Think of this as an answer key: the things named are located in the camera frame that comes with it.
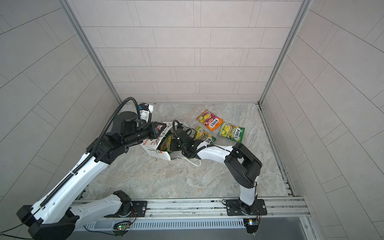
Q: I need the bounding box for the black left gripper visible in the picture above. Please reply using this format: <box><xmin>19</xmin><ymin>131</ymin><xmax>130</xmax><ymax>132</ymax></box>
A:
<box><xmin>121</xmin><ymin>122</ymin><xmax>168</xmax><ymax>149</ymax></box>

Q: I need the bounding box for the floral white paper bag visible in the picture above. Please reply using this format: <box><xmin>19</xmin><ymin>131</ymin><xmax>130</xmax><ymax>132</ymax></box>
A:
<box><xmin>141</xmin><ymin>122</ymin><xmax>187</xmax><ymax>161</ymax></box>

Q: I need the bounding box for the orange pink Fox's candy bag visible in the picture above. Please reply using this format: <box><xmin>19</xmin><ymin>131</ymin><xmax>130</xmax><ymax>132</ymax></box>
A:
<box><xmin>197</xmin><ymin>110</ymin><xmax>224</xmax><ymax>131</ymax></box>

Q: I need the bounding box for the green Fox's spring tea bag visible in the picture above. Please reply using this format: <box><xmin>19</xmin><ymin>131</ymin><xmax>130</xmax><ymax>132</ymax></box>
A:
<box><xmin>218</xmin><ymin>122</ymin><xmax>245</xmax><ymax>143</ymax></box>

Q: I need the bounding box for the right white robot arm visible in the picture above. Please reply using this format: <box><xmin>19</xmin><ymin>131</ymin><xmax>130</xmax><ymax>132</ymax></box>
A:
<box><xmin>171</xmin><ymin>120</ymin><xmax>263</xmax><ymax>216</ymax></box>

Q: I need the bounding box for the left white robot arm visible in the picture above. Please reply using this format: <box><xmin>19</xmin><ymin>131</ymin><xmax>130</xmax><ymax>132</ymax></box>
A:
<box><xmin>17</xmin><ymin>97</ymin><xmax>166</xmax><ymax>240</ymax></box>

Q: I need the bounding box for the white ventilation grille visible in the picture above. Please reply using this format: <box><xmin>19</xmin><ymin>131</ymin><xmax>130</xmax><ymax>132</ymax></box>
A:
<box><xmin>78</xmin><ymin>218</ymin><xmax>245</xmax><ymax>232</ymax></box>

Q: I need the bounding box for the left green circuit board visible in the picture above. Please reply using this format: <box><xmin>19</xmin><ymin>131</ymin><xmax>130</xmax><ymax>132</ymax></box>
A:
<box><xmin>113</xmin><ymin>221</ymin><xmax>131</xmax><ymax>231</ymax></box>

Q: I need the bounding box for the green circuit board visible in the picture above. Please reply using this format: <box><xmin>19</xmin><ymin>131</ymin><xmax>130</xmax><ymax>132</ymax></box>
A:
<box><xmin>113</xmin><ymin>221</ymin><xmax>131</xmax><ymax>231</ymax></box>
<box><xmin>243</xmin><ymin>219</ymin><xmax>260</xmax><ymax>234</ymax></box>

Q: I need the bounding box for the right green circuit board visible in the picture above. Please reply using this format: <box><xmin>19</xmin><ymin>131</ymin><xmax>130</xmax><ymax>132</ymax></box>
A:
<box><xmin>243</xmin><ymin>219</ymin><xmax>260</xmax><ymax>234</ymax></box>

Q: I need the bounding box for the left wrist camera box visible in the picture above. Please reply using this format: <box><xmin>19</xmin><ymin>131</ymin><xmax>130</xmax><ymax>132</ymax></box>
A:
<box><xmin>139</xmin><ymin>103</ymin><xmax>154</xmax><ymax>122</ymax></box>

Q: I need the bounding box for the aluminium left corner post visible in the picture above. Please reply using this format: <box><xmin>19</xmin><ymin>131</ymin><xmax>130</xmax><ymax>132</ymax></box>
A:
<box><xmin>58</xmin><ymin>0</ymin><xmax>121</xmax><ymax>103</ymax></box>

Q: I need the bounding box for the aluminium corner post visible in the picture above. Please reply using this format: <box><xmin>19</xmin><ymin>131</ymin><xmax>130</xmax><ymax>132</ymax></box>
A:
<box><xmin>259</xmin><ymin>0</ymin><xmax>312</xmax><ymax>106</ymax></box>
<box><xmin>58</xmin><ymin>0</ymin><xmax>121</xmax><ymax>103</ymax></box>

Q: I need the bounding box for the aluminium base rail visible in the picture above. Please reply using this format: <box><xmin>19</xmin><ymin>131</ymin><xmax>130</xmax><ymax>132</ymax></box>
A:
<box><xmin>132</xmin><ymin>197</ymin><xmax>311</xmax><ymax>220</ymax></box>

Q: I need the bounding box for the aluminium right corner post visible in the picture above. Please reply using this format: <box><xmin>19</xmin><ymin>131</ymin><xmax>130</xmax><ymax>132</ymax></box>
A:
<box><xmin>259</xmin><ymin>0</ymin><xmax>312</xmax><ymax>106</ymax></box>

